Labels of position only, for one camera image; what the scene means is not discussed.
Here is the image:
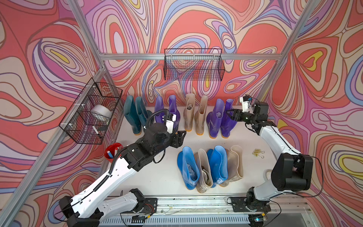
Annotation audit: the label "purple rain boot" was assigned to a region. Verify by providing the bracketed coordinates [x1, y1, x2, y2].
[206, 99, 225, 139]
[220, 99, 237, 139]
[154, 96, 165, 124]
[169, 95, 181, 132]

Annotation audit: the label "white tape roll on table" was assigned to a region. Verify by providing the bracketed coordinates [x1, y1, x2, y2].
[263, 169, 272, 182]

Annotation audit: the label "blue rain boot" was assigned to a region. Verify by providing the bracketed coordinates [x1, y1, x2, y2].
[207, 145, 228, 188]
[177, 146, 200, 190]

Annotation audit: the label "teal rain boot yellow sole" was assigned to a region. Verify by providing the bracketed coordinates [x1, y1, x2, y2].
[123, 95, 141, 135]

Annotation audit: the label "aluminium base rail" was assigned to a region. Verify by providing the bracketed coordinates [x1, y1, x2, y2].
[98, 195, 310, 227]

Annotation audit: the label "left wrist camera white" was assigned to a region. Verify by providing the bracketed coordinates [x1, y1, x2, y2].
[164, 113, 176, 134]

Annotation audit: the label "red round object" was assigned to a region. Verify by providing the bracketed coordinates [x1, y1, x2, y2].
[104, 143, 123, 163]

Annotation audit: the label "black wire basket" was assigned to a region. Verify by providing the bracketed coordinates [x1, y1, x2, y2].
[59, 79, 123, 145]
[164, 47, 226, 81]

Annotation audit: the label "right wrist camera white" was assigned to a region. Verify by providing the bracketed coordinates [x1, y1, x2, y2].
[239, 95, 252, 113]

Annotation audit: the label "beige rain boot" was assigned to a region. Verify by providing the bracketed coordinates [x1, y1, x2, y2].
[194, 96, 208, 135]
[220, 145, 244, 187]
[183, 94, 195, 131]
[194, 149, 213, 194]

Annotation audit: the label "black wire basket back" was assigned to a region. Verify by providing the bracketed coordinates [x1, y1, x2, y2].
[164, 47, 226, 81]

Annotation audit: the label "yellow paper clips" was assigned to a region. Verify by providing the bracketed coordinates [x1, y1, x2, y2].
[252, 149, 265, 159]

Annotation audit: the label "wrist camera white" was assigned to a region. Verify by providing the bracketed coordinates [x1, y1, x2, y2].
[164, 113, 176, 134]
[239, 95, 252, 113]

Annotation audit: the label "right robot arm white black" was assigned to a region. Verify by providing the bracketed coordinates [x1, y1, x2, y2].
[226, 102, 313, 211]

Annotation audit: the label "grey tape roll in basket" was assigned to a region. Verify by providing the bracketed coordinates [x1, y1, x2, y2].
[91, 105, 112, 121]

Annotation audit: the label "black wire basket left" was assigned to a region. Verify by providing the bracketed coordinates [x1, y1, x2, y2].
[59, 79, 123, 145]

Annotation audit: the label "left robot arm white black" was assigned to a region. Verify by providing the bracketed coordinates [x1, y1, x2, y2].
[59, 123, 187, 227]

